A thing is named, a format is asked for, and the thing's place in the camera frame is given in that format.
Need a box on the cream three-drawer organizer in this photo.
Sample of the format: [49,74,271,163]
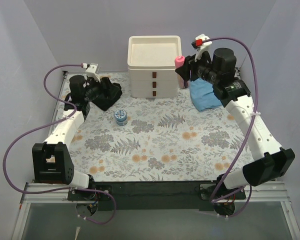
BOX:
[127,35,182,98]

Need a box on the blue round tin jar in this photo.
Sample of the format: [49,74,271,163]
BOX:
[114,109,128,126]

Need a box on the pink-capped tube of pencils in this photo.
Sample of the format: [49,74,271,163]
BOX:
[174,55,189,89]

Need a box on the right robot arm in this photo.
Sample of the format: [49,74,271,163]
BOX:
[175,48,295,199]

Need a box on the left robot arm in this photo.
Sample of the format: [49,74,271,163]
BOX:
[32,75,102,200]

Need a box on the black folded cloth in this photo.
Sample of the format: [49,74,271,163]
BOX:
[92,76,123,111]

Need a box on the blue folded cloth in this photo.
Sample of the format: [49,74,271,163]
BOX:
[189,78,222,112]

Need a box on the floral patterned table mat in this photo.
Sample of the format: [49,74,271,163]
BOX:
[68,72,253,182]

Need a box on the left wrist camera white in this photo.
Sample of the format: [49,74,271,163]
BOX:
[81,63,101,83]

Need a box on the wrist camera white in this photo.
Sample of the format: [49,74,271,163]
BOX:
[81,63,101,83]
[191,33,212,62]

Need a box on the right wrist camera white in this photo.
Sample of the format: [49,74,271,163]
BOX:
[191,33,212,62]

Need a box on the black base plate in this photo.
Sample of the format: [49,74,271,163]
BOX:
[67,180,246,212]

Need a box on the aluminium rail frame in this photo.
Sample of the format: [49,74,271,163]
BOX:
[10,67,300,240]

